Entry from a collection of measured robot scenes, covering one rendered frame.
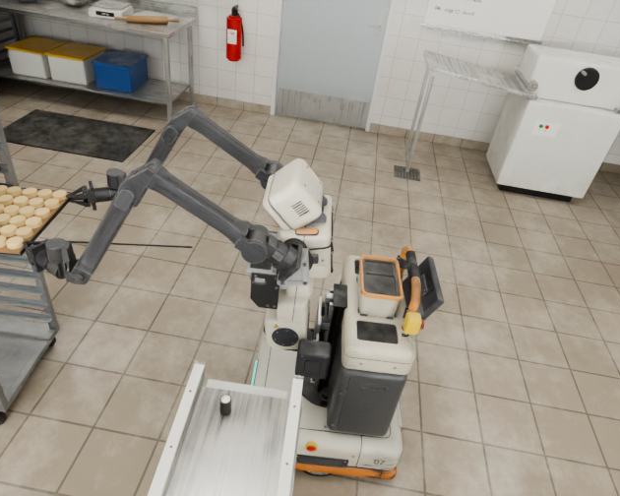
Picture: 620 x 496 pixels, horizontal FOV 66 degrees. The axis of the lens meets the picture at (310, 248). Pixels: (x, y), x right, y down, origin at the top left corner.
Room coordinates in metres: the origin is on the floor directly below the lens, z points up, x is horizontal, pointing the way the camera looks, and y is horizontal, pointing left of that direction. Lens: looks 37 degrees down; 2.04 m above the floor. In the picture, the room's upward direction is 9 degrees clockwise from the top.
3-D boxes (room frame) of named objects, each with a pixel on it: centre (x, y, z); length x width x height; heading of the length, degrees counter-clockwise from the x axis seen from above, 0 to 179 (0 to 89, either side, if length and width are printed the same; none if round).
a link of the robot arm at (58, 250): (1.11, 0.75, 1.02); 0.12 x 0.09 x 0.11; 93
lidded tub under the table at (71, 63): (4.72, 2.57, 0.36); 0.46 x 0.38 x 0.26; 177
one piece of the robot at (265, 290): (1.37, 0.13, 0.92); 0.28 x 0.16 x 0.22; 2
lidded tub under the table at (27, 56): (4.74, 2.97, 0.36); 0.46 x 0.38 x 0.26; 175
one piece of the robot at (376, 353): (1.38, -0.26, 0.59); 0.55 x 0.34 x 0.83; 2
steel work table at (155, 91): (4.71, 2.42, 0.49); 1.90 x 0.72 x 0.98; 87
